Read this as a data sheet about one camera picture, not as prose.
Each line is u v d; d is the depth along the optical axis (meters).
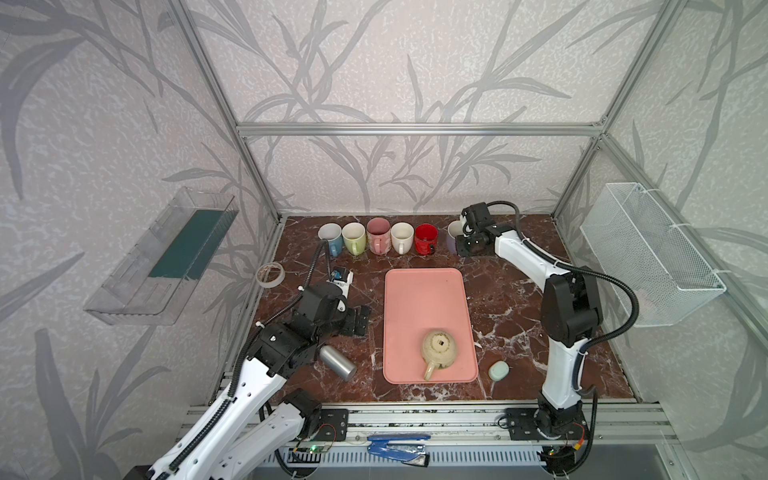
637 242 0.68
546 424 0.65
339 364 0.81
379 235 1.02
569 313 0.52
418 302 0.96
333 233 1.05
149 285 0.64
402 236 1.04
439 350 0.77
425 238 1.10
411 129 1.33
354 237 1.02
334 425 0.72
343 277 0.63
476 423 0.75
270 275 1.04
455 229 0.97
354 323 0.63
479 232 0.72
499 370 0.80
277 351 0.47
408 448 0.69
